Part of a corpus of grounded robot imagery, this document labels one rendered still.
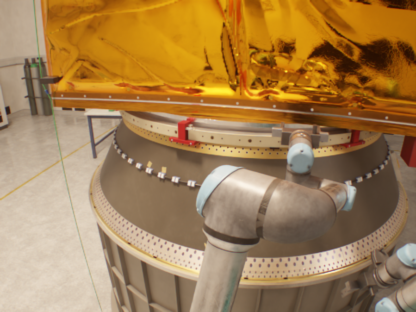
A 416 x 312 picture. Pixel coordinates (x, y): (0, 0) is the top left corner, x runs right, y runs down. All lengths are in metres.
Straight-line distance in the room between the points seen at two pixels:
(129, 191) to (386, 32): 1.33
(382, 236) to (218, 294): 1.18
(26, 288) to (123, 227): 1.85
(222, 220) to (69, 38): 1.22
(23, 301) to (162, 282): 1.83
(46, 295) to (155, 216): 1.88
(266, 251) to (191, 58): 0.86
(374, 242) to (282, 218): 1.13
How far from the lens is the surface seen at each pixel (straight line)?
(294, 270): 1.35
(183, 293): 1.52
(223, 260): 0.59
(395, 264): 1.01
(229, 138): 1.23
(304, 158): 0.86
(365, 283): 1.08
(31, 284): 3.25
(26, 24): 9.68
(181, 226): 1.35
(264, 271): 1.32
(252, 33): 1.20
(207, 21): 1.24
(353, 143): 1.42
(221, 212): 0.55
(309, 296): 1.53
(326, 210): 0.56
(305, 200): 0.53
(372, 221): 1.61
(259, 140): 1.22
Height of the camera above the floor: 2.11
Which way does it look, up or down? 23 degrees down
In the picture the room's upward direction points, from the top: straight up
